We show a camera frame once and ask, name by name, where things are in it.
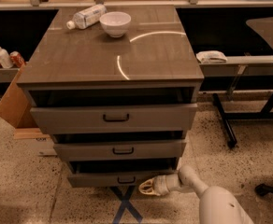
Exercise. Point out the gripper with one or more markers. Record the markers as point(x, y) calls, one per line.
point(162, 184)

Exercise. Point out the grey bottom drawer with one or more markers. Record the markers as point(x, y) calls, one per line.
point(118, 172)

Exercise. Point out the grey drawer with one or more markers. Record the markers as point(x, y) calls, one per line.
point(108, 151)
point(114, 119)
point(118, 172)

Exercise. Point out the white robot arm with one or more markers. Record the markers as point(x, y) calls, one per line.
point(217, 205)

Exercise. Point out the grey middle drawer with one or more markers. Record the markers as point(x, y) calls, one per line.
point(108, 151)

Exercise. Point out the grey top drawer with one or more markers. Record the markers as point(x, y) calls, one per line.
point(114, 119)

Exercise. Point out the grey drawer cabinet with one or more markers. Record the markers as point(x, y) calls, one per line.
point(152, 64)

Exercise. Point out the black chair base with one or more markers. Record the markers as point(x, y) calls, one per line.
point(263, 189)

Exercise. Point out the white flat box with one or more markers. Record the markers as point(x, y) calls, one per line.
point(39, 142)

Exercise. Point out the folded white cloth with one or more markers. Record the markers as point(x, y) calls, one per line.
point(211, 56)

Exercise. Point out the brown cardboard box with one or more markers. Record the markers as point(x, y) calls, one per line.
point(14, 106)

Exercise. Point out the white ceramic bowl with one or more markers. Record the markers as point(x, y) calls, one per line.
point(116, 23)

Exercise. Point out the clear plastic water bottle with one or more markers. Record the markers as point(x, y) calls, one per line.
point(86, 17)

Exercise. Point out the red soda can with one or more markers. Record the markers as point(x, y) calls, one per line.
point(17, 59)

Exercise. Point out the white pump bottle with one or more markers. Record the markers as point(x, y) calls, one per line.
point(5, 60)

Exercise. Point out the black table leg frame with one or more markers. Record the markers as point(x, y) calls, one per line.
point(264, 113)

